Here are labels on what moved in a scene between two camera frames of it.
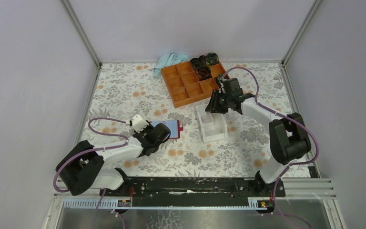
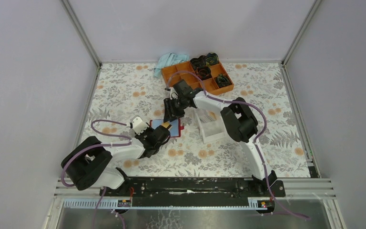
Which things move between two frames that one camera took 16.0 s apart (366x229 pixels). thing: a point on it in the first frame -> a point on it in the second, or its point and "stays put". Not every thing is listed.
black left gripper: x=149 y=128 stays put
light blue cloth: x=168 y=59 stays put
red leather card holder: x=173 y=125 stays put
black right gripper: x=213 y=106 -> x=168 y=105
